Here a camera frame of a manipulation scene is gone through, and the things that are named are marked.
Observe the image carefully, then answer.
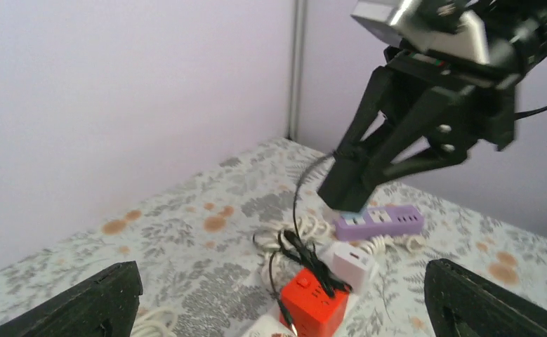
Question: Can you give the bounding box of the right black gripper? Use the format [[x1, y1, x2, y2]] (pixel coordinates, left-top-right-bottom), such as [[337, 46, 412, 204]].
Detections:
[[334, 1, 547, 191]]

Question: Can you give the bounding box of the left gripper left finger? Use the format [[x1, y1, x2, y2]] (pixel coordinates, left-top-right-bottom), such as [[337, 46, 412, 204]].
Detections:
[[0, 260, 143, 337]]

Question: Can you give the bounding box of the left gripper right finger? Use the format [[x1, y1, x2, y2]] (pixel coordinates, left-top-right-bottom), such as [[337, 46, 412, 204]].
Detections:
[[424, 258, 547, 337]]

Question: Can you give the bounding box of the white charger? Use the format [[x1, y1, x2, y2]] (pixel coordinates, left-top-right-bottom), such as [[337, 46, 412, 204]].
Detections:
[[328, 242, 379, 295]]

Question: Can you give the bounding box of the red cube socket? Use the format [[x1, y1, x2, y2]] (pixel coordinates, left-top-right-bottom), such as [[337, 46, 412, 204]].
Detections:
[[281, 268, 349, 337]]

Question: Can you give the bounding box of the black power adapter with cable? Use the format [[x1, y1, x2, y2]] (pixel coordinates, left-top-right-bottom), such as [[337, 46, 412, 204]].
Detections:
[[252, 152, 359, 336]]

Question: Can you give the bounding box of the white cube adapter with tiger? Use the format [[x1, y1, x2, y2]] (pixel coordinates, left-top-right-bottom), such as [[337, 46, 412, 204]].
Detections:
[[241, 315, 296, 337]]

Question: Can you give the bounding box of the pale blue small charger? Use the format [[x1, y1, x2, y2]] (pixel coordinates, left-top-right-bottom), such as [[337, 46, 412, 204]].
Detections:
[[341, 211, 370, 226]]

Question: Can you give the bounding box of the floral table cloth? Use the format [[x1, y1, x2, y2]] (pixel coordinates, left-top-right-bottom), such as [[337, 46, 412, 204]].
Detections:
[[0, 140, 547, 336]]

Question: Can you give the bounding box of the purple power strip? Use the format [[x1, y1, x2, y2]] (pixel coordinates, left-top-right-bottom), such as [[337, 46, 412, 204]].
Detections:
[[333, 205, 425, 242]]

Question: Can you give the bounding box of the white coiled cable with plug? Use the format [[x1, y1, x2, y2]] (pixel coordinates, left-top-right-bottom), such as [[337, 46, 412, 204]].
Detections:
[[131, 305, 178, 337]]

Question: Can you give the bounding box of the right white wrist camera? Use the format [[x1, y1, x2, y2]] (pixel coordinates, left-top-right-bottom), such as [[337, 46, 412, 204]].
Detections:
[[351, 0, 490, 65]]

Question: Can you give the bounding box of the aluminium rail frame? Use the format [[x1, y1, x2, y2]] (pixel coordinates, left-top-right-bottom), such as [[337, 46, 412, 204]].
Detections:
[[286, 0, 308, 140]]

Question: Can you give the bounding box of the white bundled power cable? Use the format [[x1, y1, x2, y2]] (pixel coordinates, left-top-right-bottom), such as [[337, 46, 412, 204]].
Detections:
[[254, 213, 428, 280]]

